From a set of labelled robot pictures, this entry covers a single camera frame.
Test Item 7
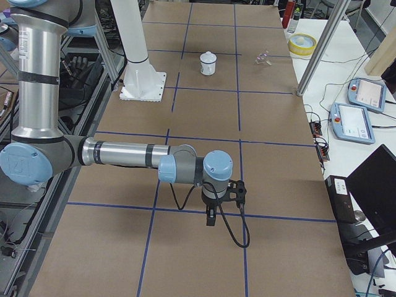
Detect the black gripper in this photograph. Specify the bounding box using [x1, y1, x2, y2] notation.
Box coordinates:
[202, 196, 218, 226]

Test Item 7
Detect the orange black adapter box near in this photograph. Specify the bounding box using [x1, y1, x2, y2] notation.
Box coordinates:
[316, 142, 330, 161]

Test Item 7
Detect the aluminium frame post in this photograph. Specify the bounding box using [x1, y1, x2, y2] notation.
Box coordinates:
[296, 0, 351, 97]

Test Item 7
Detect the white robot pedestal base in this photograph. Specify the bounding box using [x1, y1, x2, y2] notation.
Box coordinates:
[111, 0, 166, 102]

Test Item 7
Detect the orange black adapter box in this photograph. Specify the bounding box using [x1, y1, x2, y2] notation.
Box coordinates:
[309, 121, 322, 137]
[316, 142, 330, 161]

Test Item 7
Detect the white enamel mug blue rim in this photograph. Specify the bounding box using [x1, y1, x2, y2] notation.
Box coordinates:
[200, 60, 216, 76]

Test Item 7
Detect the yellow rimmed bowl blue plate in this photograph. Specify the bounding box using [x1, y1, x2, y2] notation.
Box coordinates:
[288, 33, 317, 56]

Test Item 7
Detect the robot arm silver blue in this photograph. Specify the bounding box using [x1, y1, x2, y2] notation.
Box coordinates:
[1, 1, 234, 226]

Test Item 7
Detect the orange black adapter box far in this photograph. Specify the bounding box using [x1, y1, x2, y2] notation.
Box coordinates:
[309, 121, 322, 137]

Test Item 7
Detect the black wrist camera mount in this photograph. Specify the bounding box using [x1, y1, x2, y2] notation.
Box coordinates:
[222, 179, 247, 210]

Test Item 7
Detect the black monitor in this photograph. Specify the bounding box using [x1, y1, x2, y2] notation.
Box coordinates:
[346, 144, 395, 235]

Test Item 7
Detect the red bottle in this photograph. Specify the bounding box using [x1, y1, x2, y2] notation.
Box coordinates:
[282, 0, 296, 28]

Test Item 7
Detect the far teach pendant tablet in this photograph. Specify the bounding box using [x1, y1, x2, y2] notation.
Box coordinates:
[347, 77, 386, 113]

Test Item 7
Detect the white mug lid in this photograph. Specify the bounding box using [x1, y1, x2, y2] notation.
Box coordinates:
[200, 51, 217, 64]

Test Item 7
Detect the teach pendant tablet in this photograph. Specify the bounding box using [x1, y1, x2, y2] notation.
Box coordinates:
[347, 77, 386, 113]
[330, 103, 376, 144]

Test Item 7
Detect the black camera cable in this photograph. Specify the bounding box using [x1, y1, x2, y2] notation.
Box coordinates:
[169, 182, 251, 249]

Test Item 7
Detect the black computer box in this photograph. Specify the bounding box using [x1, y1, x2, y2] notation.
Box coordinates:
[325, 175, 357, 224]

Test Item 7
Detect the near teach pendant tablet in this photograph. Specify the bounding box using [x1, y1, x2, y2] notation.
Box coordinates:
[330, 103, 376, 144]

